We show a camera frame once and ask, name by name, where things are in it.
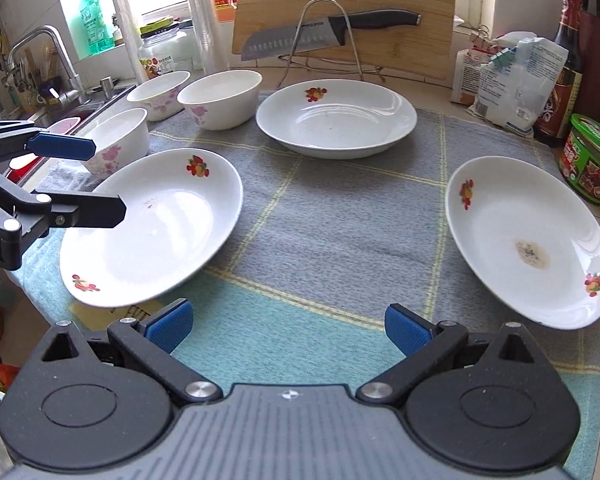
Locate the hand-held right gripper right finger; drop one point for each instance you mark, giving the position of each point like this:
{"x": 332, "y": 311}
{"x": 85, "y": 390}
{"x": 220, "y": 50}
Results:
{"x": 405, "y": 330}

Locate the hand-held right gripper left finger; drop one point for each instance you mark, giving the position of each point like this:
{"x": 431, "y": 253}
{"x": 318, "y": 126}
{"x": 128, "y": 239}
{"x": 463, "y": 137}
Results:
{"x": 167, "y": 325}

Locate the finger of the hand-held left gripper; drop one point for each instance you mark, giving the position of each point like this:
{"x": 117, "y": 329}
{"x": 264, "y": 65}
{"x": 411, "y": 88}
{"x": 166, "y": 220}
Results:
{"x": 62, "y": 146}
{"x": 95, "y": 210}

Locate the white bowl with pink flowers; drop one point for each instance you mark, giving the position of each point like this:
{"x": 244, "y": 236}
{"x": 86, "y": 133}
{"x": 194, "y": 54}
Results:
{"x": 125, "y": 140}
{"x": 225, "y": 105}
{"x": 155, "y": 97}

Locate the pink plastic bowl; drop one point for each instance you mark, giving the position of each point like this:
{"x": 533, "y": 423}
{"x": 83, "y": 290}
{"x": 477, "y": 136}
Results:
{"x": 62, "y": 125}

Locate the steel kitchen faucet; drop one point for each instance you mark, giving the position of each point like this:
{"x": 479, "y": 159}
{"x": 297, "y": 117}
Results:
{"x": 69, "y": 95}

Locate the small metal cup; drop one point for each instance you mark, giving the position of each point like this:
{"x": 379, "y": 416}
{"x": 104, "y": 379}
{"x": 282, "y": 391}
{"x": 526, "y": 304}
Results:
{"x": 106, "y": 85}

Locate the stainless steel sink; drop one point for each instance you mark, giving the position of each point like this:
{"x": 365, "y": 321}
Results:
{"x": 122, "y": 91}

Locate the green dish soap bottle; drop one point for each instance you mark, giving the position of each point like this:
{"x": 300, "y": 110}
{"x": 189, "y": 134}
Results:
{"x": 95, "y": 25}

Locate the thin plastic wrap roll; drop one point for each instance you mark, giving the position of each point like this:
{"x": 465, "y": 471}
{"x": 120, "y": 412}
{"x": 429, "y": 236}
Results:
{"x": 130, "y": 40}

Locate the grey and teal checked cloth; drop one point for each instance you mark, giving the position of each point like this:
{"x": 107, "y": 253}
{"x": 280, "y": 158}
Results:
{"x": 330, "y": 220}

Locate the clear glass jar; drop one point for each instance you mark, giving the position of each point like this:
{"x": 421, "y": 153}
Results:
{"x": 165, "y": 55}

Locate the flat dark round tin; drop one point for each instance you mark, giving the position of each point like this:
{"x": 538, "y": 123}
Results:
{"x": 157, "y": 25}

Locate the thick plastic wrap roll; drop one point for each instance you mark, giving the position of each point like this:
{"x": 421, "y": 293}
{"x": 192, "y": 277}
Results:
{"x": 207, "y": 20}

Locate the green lidded tub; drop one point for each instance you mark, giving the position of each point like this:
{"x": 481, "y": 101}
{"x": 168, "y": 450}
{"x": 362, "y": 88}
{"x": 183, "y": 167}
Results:
{"x": 590, "y": 160}

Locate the red printed paper bag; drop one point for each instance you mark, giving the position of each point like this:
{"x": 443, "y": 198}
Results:
{"x": 467, "y": 75}

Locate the white printed bag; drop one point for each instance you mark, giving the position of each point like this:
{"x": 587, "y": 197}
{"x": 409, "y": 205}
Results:
{"x": 525, "y": 90}

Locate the dark sauce bottle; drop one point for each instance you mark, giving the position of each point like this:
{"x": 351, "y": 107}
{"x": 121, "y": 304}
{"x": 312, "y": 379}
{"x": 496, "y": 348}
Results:
{"x": 560, "y": 100}

